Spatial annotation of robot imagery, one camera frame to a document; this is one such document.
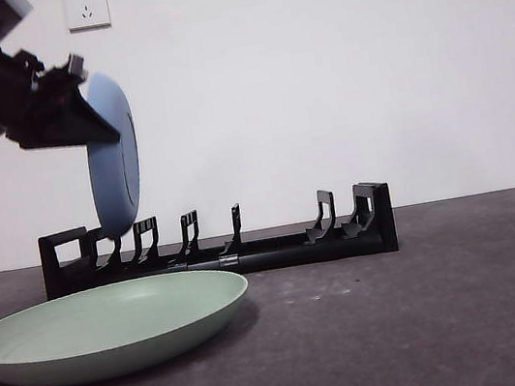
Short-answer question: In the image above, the blue round plate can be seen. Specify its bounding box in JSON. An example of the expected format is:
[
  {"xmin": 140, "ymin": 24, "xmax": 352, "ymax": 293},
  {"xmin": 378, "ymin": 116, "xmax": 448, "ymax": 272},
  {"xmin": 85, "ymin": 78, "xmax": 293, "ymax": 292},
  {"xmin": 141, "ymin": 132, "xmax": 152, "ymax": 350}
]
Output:
[{"xmin": 73, "ymin": 66, "xmax": 153, "ymax": 243}]

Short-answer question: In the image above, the green round plate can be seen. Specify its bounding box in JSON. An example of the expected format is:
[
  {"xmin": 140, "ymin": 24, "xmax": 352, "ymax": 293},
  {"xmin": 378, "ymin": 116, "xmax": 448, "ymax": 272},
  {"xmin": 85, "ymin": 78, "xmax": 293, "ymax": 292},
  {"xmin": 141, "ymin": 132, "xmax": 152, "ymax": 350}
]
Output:
[{"xmin": 0, "ymin": 260, "xmax": 260, "ymax": 386}]

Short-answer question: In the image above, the black plastic plate rack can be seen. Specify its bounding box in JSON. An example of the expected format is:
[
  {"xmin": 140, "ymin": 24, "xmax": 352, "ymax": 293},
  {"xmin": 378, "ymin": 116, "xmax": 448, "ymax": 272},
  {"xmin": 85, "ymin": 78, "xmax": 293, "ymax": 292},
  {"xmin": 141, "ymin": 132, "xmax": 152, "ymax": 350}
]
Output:
[{"xmin": 37, "ymin": 177, "xmax": 401, "ymax": 308}]

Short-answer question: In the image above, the white wall socket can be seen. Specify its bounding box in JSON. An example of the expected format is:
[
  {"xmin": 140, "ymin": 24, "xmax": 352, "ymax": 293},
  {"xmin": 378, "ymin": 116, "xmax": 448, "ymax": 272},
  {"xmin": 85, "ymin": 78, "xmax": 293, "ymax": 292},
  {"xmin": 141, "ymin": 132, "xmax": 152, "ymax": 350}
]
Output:
[{"xmin": 63, "ymin": 0, "xmax": 113, "ymax": 36}]

